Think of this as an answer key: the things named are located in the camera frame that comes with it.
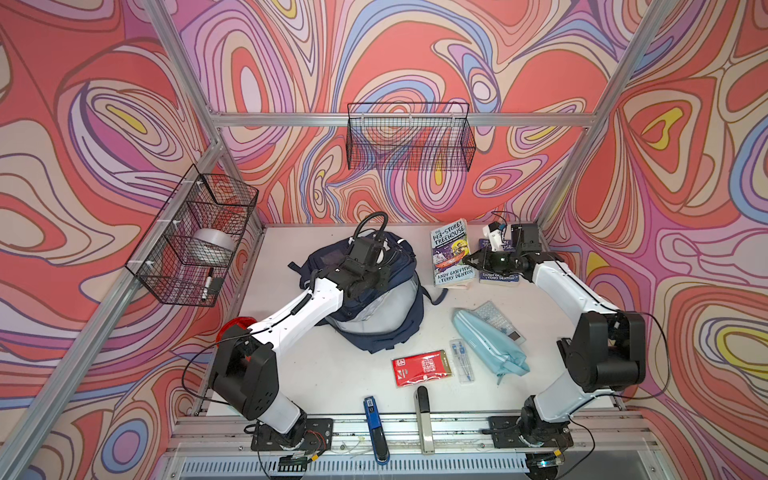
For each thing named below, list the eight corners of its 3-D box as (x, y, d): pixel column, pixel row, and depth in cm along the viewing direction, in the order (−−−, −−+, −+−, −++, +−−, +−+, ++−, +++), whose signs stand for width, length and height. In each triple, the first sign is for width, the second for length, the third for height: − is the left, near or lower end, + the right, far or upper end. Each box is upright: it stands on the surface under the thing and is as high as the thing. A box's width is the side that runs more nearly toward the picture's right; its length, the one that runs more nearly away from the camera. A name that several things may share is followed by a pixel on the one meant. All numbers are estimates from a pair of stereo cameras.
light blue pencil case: (507, 391, 81) (514, 385, 77) (443, 325, 93) (445, 317, 89) (529, 368, 85) (536, 362, 81) (464, 308, 97) (468, 300, 93)
